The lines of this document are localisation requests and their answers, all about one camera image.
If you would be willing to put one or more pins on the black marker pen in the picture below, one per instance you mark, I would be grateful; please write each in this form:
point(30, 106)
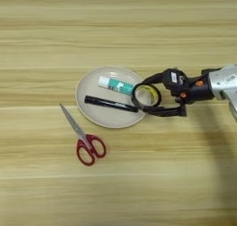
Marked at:
point(108, 103)

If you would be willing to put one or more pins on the black tape roll yellow core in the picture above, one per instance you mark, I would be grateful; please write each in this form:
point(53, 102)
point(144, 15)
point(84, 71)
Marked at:
point(134, 100)

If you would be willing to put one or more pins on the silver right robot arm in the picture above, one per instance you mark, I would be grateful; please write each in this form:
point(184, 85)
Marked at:
point(225, 81)

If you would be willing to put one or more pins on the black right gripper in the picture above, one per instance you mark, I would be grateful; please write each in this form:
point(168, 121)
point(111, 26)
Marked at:
point(200, 90)

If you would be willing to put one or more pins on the white teal glue stick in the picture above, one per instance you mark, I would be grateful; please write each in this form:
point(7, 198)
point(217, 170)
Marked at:
point(115, 85)

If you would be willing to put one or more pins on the round beige plate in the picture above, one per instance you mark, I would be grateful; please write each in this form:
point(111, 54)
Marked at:
point(105, 117)

